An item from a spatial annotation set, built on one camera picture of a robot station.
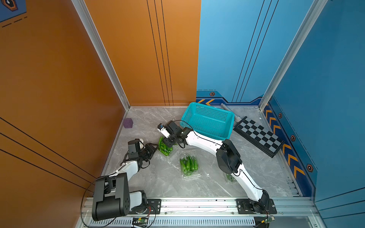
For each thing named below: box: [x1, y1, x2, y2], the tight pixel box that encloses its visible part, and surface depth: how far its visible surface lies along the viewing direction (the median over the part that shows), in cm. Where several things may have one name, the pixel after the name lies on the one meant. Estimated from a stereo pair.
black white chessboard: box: [232, 115, 286, 159], surface depth 99 cm
